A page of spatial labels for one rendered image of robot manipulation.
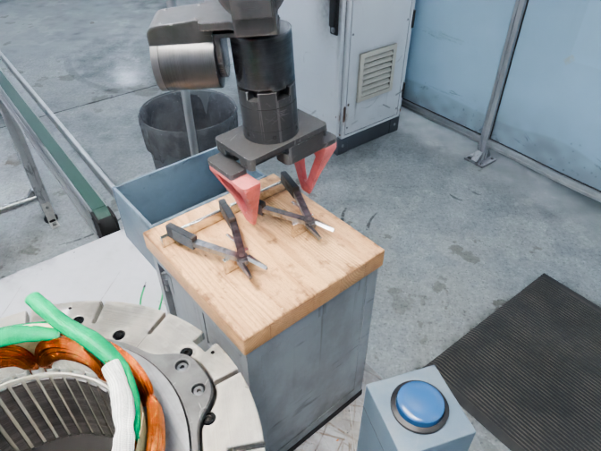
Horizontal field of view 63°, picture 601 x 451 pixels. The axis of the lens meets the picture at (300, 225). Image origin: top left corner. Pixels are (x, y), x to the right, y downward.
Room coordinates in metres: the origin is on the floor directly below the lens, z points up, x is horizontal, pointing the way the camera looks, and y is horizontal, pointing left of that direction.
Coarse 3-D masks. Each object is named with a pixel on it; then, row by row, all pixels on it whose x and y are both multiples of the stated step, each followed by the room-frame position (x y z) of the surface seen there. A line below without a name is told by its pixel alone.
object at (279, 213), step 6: (264, 210) 0.44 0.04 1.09; (270, 210) 0.44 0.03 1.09; (276, 210) 0.44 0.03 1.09; (282, 210) 0.44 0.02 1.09; (276, 216) 0.43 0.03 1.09; (282, 216) 0.43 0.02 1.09; (288, 216) 0.43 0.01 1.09; (294, 216) 0.43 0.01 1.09; (300, 216) 0.43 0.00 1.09; (294, 222) 0.42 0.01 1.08; (300, 222) 0.42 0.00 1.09
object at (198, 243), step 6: (198, 240) 0.39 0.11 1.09; (198, 246) 0.38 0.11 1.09; (204, 246) 0.38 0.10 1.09; (210, 246) 0.38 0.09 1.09; (216, 246) 0.38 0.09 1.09; (210, 252) 0.37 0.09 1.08; (216, 252) 0.37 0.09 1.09; (222, 252) 0.37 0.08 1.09; (228, 252) 0.37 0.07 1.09; (234, 252) 0.37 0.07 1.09; (228, 258) 0.36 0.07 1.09; (234, 258) 0.36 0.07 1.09
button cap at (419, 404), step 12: (408, 384) 0.25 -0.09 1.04; (420, 384) 0.25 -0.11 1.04; (408, 396) 0.23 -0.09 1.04; (420, 396) 0.23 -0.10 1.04; (432, 396) 0.23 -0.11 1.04; (408, 408) 0.22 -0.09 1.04; (420, 408) 0.22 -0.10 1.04; (432, 408) 0.22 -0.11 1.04; (408, 420) 0.22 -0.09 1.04; (420, 420) 0.21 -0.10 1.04; (432, 420) 0.21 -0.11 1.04
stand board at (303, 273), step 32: (288, 192) 0.51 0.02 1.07; (224, 224) 0.44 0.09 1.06; (256, 224) 0.44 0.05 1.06; (288, 224) 0.44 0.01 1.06; (160, 256) 0.40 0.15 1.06; (192, 256) 0.39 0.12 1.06; (256, 256) 0.39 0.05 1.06; (288, 256) 0.39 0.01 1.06; (320, 256) 0.39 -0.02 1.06; (352, 256) 0.39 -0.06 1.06; (192, 288) 0.35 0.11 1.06; (224, 288) 0.34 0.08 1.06; (256, 288) 0.34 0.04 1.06; (288, 288) 0.34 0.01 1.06; (320, 288) 0.34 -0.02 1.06; (224, 320) 0.30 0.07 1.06; (256, 320) 0.30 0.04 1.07; (288, 320) 0.31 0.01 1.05
